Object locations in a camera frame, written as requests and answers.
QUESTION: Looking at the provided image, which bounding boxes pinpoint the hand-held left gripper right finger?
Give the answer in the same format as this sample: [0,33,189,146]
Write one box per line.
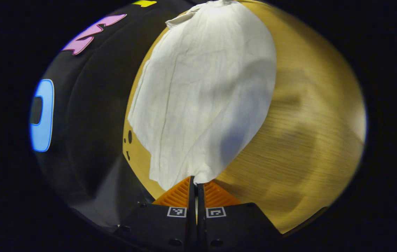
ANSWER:
[197,180,285,252]

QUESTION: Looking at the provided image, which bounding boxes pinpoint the white jeans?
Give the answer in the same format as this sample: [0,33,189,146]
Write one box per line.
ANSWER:
[127,0,277,191]

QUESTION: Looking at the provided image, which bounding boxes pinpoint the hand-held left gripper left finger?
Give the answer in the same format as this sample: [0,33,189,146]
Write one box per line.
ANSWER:
[113,176,197,252]

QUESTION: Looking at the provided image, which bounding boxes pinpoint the black backdrop cloth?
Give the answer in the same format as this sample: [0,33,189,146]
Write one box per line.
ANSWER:
[29,0,202,231]

